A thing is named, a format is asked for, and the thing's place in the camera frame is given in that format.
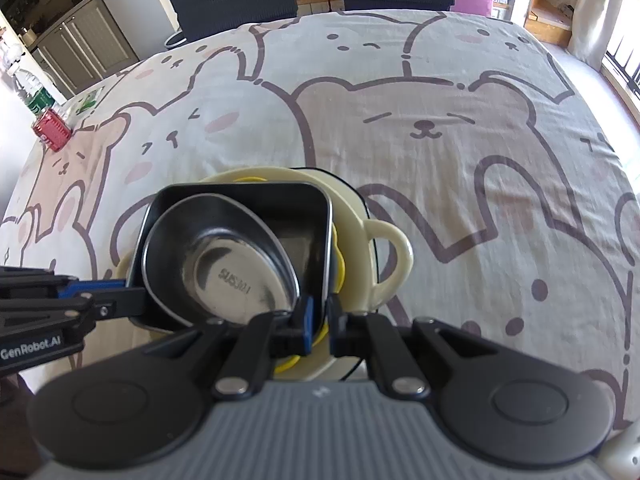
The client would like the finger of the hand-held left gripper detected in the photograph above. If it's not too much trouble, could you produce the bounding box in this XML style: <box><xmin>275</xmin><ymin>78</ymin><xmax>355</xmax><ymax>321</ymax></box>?
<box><xmin>0</xmin><ymin>266</ymin><xmax>127</xmax><ymax>302</ymax></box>
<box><xmin>64</xmin><ymin>286</ymin><xmax>149</xmax><ymax>332</ymax></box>

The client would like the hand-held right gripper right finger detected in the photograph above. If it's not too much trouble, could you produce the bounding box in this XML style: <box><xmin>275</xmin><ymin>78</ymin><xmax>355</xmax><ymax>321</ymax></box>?
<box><xmin>326</xmin><ymin>296</ymin><xmax>501</xmax><ymax>402</ymax></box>

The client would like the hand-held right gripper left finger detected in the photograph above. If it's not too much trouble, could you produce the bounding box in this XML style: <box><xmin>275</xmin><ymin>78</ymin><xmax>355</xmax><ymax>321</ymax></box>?
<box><xmin>142</xmin><ymin>296</ymin><xmax>317</xmax><ymax>402</ymax></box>

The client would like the yellow-rimmed flower plate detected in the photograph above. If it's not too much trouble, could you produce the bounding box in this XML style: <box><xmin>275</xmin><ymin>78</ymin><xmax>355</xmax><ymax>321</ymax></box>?
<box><xmin>232</xmin><ymin>174</ymin><xmax>347</xmax><ymax>376</ymax></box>

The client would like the round steel bowl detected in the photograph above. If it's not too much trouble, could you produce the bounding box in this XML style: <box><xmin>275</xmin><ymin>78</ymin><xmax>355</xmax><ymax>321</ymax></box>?
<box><xmin>141</xmin><ymin>192</ymin><xmax>302</xmax><ymax>328</ymax></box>

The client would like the square steel tray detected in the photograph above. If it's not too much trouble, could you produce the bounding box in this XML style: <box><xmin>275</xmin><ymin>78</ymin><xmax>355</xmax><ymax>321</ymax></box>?
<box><xmin>124</xmin><ymin>182</ymin><xmax>335</xmax><ymax>333</ymax></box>

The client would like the cream bowl with handles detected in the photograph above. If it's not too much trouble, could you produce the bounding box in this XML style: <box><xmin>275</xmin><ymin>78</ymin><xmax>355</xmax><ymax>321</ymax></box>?
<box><xmin>117</xmin><ymin>166</ymin><xmax>415</xmax><ymax>382</ymax></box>

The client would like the red drink can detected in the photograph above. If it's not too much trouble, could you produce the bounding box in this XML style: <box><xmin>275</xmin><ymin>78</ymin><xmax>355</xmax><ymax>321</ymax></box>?
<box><xmin>31</xmin><ymin>109</ymin><xmax>74</xmax><ymax>154</ymax></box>

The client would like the green snack packet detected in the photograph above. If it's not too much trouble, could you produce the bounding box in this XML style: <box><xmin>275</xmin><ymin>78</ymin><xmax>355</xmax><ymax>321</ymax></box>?
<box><xmin>74</xmin><ymin>86</ymin><xmax>104</xmax><ymax>114</ymax></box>

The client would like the green label water bottle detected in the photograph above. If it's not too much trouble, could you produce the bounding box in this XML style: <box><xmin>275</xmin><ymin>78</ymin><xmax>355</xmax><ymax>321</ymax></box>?
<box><xmin>12</xmin><ymin>66</ymin><xmax>62</xmax><ymax>117</ymax></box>

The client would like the bear printed tablecloth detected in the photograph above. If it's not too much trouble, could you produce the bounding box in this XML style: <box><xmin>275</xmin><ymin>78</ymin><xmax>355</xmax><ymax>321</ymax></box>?
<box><xmin>0</xmin><ymin>9</ymin><xmax>640</xmax><ymax>433</ymax></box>

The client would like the kitchen cabinet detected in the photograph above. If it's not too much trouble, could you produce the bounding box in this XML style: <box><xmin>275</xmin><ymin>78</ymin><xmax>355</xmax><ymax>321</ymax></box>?
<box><xmin>0</xmin><ymin>0</ymin><xmax>140</xmax><ymax>98</ymax></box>

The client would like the wooden step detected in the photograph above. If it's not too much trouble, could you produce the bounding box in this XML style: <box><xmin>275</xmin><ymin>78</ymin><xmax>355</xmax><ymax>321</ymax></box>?
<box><xmin>524</xmin><ymin>0</ymin><xmax>577</xmax><ymax>47</ymax></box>

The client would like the beige curtain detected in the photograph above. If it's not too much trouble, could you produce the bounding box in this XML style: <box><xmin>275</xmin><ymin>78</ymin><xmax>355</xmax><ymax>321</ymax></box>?
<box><xmin>566</xmin><ymin>0</ymin><xmax>629</xmax><ymax>67</ymax></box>

